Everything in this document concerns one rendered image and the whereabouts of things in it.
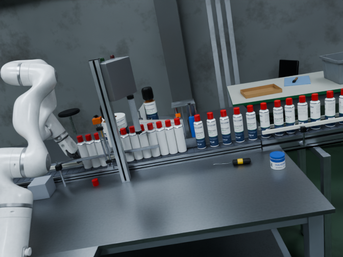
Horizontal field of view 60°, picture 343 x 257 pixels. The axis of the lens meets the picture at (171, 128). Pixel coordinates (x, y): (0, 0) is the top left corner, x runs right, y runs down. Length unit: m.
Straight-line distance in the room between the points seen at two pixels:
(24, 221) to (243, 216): 0.83
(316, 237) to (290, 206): 0.18
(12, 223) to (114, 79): 0.75
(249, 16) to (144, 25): 1.51
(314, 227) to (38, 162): 1.12
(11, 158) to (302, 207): 1.14
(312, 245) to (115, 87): 1.11
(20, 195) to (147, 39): 3.70
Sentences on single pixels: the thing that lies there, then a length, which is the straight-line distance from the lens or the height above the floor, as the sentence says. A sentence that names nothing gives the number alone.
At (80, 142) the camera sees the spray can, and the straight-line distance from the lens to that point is 1.79.
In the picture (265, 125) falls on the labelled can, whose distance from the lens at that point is 1.76.
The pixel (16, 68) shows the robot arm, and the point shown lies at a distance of 1.43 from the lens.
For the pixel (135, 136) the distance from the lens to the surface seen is 1.71.
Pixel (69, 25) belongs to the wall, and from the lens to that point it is 4.98.
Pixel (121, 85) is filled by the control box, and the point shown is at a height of 1.35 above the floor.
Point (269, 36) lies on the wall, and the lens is 4.67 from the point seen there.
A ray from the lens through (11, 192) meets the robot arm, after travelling 1.26.
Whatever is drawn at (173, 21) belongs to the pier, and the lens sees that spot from 4.30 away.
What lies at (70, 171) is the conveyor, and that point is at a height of 0.88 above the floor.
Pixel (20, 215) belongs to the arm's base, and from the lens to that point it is 1.25.
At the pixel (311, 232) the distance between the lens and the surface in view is 1.39.
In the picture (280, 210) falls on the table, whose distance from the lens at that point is 1.29.
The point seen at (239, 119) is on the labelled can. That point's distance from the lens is 1.70.
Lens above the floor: 1.60
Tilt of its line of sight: 19 degrees down
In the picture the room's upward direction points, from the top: 11 degrees counter-clockwise
